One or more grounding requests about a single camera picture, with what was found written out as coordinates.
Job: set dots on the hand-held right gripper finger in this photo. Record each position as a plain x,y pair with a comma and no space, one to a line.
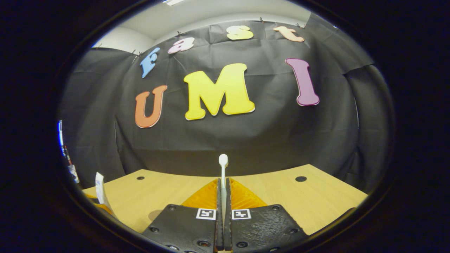
219,232
227,232

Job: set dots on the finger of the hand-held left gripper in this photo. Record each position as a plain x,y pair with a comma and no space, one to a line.
92,200

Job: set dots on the white toothpaste tube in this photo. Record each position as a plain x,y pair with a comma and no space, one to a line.
100,189

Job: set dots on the round brown coaster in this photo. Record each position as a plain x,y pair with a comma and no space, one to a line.
154,215

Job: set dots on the white toothbrush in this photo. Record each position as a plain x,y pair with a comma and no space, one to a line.
223,160

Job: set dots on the wooden desktop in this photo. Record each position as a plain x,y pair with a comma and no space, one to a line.
281,196

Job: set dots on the black backdrop cloth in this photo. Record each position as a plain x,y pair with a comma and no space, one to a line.
246,140

